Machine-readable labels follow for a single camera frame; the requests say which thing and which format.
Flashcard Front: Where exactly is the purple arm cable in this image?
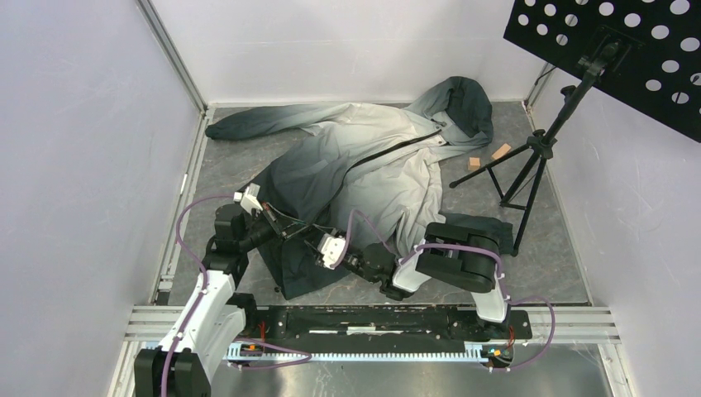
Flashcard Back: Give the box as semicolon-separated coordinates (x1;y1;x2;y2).
160;194;313;397
328;208;556;374

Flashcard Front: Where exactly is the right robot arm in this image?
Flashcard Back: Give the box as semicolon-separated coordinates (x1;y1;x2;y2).
312;222;511;337

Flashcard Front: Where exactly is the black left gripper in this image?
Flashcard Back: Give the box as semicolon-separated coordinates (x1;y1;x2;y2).
237;203;308;251

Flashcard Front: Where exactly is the long wooden block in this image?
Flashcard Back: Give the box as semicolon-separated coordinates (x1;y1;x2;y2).
491;144;512;160

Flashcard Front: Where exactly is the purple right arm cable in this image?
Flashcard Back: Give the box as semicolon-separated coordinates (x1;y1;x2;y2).
328;208;556;374

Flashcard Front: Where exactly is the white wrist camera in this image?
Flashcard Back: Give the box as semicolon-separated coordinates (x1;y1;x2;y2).
233;183;263;215
317;233;347;270

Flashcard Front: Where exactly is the aluminium frame rail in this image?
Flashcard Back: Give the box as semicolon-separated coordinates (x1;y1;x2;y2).
124;305;621;344

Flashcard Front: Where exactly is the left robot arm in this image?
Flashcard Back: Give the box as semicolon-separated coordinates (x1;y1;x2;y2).
134;202;294;396

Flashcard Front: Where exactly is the grey gradient hooded jacket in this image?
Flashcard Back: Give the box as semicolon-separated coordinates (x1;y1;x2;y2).
205;75;516;301

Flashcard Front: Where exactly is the white cable duct strip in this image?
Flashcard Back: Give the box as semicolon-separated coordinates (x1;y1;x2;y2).
223;342;489;365

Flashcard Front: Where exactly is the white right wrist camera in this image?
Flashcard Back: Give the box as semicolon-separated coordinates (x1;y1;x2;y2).
317;233;347;270

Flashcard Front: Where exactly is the small wooden block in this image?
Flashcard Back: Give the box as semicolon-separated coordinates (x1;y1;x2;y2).
468;157;481;171

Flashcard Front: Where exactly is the black perforated panel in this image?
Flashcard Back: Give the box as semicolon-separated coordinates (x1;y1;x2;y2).
503;1;700;141

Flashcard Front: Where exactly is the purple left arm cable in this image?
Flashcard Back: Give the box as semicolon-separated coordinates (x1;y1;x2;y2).
160;194;313;397

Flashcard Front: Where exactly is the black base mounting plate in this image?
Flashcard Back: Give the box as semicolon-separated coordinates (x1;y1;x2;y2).
241;304;533;353

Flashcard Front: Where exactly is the black tripod stand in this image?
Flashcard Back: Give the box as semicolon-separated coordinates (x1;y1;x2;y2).
449;40;630;256

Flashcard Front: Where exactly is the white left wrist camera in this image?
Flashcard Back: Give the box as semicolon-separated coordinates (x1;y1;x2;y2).
233;183;263;215

